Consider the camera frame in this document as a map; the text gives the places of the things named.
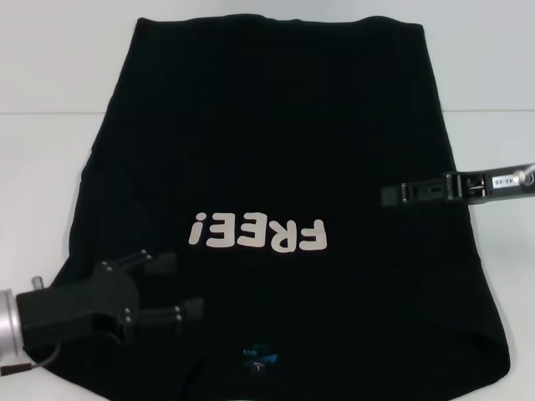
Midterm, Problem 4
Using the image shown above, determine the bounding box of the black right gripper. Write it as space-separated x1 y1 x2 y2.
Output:
380 165 530 207

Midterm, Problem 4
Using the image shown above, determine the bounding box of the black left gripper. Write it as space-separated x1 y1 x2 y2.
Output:
15 249 205 348

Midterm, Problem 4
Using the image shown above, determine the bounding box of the black shirt with FREE print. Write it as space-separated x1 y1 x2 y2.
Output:
45 15 513 401

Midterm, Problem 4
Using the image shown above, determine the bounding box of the grey cable with silver plug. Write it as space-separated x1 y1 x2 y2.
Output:
512 161 535 185

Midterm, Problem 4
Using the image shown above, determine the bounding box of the thin cable with brown sleeve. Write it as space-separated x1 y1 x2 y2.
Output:
0 340 64 376

